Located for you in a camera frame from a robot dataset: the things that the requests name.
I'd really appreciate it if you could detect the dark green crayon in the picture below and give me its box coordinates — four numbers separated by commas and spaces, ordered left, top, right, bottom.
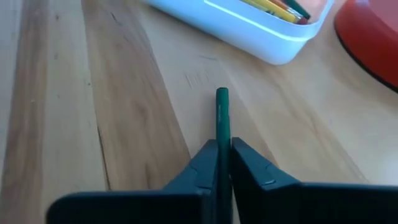
215, 87, 234, 224

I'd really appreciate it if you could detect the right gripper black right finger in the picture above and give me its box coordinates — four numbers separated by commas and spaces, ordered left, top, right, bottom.
231, 138, 398, 224

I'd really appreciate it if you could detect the red desk lamp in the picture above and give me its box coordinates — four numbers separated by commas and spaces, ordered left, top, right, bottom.
334, 0, 398, 93

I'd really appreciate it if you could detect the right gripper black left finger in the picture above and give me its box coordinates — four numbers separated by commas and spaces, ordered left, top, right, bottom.
46, 139, 218, 224

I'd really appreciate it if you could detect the orange pencil with eraser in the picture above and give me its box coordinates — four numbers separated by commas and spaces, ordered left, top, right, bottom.
269, 0, 309, 26

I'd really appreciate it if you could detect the teal crayon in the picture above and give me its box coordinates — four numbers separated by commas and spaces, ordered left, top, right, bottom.
284, 0, 312, 20

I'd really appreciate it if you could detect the translucent plastic supply box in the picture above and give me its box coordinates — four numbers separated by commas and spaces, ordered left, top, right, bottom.
139, 0, 336, 66

